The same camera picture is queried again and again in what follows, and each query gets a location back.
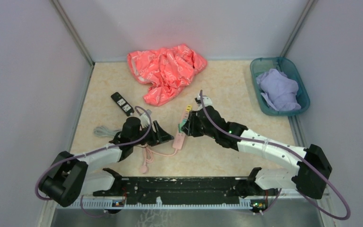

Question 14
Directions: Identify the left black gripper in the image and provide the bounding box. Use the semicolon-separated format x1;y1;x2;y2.
131;120;174;147

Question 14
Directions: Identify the beige pink plug adapter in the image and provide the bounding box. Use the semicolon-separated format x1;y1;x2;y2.
183;112;190;120

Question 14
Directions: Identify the pink power strip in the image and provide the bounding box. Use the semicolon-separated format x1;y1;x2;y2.
173;110;186;152

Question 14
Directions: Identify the yellow plug adapter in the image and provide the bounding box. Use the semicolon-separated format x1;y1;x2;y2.
185;105;192;113

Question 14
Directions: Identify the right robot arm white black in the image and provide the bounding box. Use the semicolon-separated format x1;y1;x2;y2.
179;106;332;200

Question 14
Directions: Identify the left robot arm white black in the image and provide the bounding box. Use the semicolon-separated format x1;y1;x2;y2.
36;117;174;207

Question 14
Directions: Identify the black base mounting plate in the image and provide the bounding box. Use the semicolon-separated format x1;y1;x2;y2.
92;176;277;207

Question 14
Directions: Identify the black power strip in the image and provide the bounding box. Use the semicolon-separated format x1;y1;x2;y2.
111;92;134;117

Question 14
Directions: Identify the pink crumpled cloth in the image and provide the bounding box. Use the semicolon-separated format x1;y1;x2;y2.
127;44;207;106

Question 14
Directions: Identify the lavender cloth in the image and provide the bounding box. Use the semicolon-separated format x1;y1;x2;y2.
255;69;301;112

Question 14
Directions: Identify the teal plastic basket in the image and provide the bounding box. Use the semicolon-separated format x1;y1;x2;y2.
250;57;310;116

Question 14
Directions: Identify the pink power cord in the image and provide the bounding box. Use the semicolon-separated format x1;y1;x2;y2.
138;145;179;175

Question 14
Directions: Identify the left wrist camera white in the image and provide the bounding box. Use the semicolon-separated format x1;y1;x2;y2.
138;109;152;128

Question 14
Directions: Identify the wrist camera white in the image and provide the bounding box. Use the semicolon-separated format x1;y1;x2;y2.
195;96;213;110
138;109;152;128

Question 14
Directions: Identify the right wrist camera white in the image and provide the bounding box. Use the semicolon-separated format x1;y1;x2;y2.
195;96;213;110

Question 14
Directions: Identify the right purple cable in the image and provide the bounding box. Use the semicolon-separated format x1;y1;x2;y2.
199;90;352;221

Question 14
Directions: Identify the purple cable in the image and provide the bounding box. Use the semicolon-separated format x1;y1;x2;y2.
199;90;352;221
35;105;153;218

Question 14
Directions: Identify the white slotted cable duct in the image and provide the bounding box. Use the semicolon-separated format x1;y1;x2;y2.
67;197;253;210

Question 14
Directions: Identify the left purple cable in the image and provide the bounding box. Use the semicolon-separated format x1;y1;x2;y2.
35;105;153;218

